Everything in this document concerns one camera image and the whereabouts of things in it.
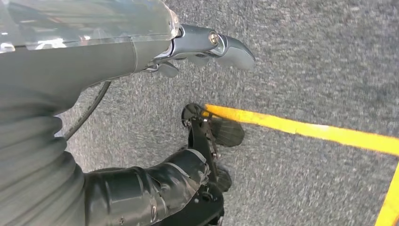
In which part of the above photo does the black robot leg with foot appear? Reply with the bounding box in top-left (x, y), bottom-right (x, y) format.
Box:
top-left (84, 103), bottom-right (246, 226)

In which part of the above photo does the yellow floor tape line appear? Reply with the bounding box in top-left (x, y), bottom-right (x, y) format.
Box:
top-left (204, 104), bottom-right (399, 226)

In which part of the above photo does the thin black cable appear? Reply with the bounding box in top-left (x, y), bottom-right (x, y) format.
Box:
top-left (64, 81), bottom-right (112, 141)

